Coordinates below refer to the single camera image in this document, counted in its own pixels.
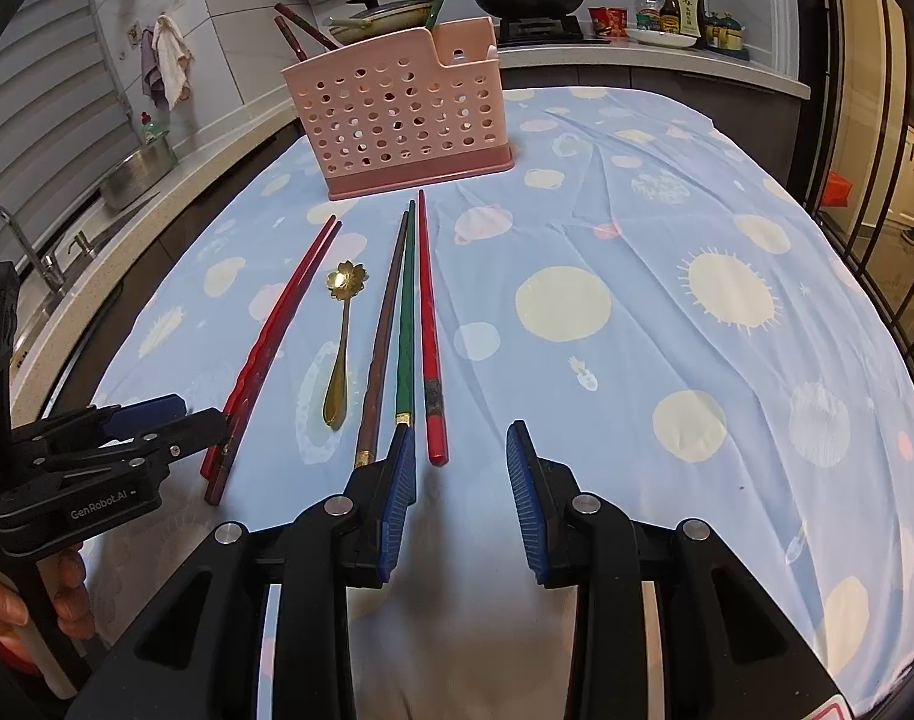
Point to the dark purple chopstick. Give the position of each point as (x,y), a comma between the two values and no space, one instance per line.
(323,255)

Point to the brown sauce bottle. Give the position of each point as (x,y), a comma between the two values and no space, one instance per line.
(669,11)

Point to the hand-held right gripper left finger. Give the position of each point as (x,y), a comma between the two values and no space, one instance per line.
(397,510)

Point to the white plate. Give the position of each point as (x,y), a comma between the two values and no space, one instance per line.
(659,39)

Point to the brown chopstick gold band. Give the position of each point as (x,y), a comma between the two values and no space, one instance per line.
(385,330)

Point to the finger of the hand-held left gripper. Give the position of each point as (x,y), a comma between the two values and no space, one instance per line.
(156,406)
(194,427)

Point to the dark red chopstick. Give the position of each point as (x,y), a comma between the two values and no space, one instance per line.
(307,26)

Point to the dark soy sauce bottle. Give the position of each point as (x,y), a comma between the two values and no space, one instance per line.
(691,11)

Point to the purple hanging cloth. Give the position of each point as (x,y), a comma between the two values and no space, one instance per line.
(150,75)

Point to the glass sliding door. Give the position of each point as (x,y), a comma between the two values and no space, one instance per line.
(877,127)

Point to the small red object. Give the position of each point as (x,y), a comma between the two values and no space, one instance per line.
(839,189)

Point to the small seasoning jars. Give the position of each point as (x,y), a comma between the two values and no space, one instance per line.
(727,37)

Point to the clear oil bottle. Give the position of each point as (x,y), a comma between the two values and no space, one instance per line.
(649,7)

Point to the person's left hand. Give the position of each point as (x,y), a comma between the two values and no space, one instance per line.
(74,600)

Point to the beige wok with lid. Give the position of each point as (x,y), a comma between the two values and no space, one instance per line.
(374,22)

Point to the green dish soap bottle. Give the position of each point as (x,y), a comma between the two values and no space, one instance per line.
(154,131)

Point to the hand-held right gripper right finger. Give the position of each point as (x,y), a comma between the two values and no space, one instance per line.
(520,495)

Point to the blue planet print tablecloth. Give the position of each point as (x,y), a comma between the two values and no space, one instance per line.
(652,315)

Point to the red instant noodle cup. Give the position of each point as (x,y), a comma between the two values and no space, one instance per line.
(608,21)

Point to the pink perforated utensil holder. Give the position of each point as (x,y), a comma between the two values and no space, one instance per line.
(397,112)

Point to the white window blinds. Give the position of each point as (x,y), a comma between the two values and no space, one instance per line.
(44,90)

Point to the red chopstick gold band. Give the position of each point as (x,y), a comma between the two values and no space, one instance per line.
(427,315)

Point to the white hanging cloth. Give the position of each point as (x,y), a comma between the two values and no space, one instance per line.
(173,60)

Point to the gold flower spoon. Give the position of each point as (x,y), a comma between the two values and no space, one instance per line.
(337,397)

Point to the metal basin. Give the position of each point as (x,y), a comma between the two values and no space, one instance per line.
(138,176)

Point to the black gas stove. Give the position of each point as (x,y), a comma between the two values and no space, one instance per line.
(539,30)

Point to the sink soap dispenser pump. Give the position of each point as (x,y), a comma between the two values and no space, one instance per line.
(74,244)

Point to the chrome kitchen faucet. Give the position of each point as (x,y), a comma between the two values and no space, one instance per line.
(44,262)

